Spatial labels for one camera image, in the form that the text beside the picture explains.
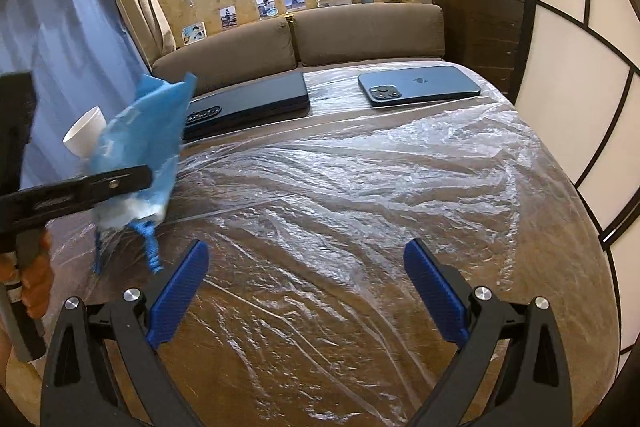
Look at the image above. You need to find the blue smartphone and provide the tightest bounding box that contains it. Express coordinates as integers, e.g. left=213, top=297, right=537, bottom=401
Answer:
left=358, top=66, right=482, bottom=108

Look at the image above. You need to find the brown sofa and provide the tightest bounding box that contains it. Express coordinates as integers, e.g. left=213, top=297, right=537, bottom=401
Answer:
left=151, top=3, right=446, bottom=82

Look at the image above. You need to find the white panelled screen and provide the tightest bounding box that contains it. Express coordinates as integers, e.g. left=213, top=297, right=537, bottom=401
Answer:
left=510, top=0, right=640, bottom=358

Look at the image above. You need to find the person's left hand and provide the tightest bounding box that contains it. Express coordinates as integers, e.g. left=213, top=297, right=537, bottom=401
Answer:
left=0, top=231, right=53, bottom=321

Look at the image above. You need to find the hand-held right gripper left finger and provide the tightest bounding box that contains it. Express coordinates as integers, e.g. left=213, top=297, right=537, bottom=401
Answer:
left=40, top=239, right=210, bottom=427

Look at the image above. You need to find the white footed bowl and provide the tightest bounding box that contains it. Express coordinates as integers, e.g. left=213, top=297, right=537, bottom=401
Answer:
left=62, top=106, right=107, bottom=159

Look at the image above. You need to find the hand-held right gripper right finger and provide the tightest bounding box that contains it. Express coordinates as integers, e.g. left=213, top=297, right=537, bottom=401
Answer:
left=404, top=238, right=573, bottom=427

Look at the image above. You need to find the blue drawstring bag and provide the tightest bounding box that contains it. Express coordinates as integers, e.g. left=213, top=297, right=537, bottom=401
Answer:
left=89, top=73, right=198, bottom=275

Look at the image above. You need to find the blue curtain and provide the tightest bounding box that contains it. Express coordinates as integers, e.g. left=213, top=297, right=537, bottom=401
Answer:
left=0, top=0, right=153, bottom=158

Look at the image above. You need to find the black flat case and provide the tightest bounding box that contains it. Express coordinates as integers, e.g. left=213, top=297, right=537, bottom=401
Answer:
left=180, top=72, right=311, bottom=142

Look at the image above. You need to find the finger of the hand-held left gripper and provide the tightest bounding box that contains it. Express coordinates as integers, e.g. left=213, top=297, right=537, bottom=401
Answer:
left=75, top=165, right=153, bottom=208

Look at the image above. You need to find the dark wooden cabinet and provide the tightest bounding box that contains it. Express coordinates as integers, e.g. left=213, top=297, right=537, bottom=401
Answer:
left=427, top=0, right=528, bottom=102

